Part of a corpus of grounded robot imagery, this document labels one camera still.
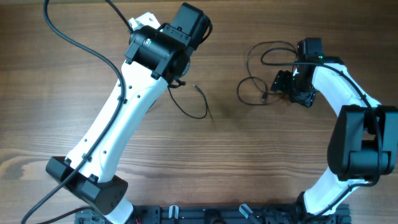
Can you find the thin black USB cable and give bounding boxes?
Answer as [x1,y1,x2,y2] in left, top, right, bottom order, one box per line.
[236,40,298,106]

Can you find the thick black USB cable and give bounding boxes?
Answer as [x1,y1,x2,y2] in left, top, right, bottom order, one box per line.
[167,84,209,120]

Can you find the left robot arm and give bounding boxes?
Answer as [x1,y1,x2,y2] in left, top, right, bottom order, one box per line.
[46,3,213,223]

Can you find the right camera cable black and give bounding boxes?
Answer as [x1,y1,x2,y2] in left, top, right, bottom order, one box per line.
[260,47,384,218]

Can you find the camera cable black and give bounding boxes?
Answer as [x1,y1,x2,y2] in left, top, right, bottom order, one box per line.
[14,1,127,223]
[260,47,384,218]

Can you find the left camera cable black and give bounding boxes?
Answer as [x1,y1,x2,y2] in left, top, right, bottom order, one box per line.
[14,1,127,223]

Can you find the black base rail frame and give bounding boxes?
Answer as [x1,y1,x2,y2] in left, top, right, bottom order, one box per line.
[74,204,352,224]

